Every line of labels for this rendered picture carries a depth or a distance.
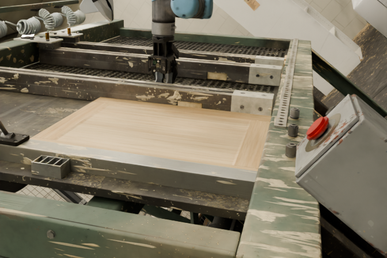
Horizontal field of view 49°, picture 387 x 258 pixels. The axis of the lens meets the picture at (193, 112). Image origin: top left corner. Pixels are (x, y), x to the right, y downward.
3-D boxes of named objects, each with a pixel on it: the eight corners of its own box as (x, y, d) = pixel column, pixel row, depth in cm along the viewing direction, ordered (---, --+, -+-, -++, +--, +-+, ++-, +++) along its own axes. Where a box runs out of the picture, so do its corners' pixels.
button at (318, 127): (337, 130, 55) (325, 120, 55) (316, 151, 57) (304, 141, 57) (336, 120, 59) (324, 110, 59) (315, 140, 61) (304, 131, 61)
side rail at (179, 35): (288, 59, 259) (290, 41, 256) (119, 45, 284) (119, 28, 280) (289, 56, 267) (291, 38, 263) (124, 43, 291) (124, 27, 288)
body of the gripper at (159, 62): (147, 74, 140) (147, 37, 136) (155, 68, 148) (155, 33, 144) (169, 76, 138) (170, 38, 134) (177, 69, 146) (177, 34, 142)
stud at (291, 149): (296, 159, 92) (298, 147, 91) (284, 158, 92) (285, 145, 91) (296, 155, 94) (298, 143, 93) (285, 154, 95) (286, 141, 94)
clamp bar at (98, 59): (279, 87, 168) (285, 26, 161) (15, 61, 195) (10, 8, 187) (280, 82, 178) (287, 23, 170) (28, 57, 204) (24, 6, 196)
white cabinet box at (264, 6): (363, 60, 477) (222, -58, 476) (326, 96, 504) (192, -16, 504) (360, 47, 531) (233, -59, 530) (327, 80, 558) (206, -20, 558)
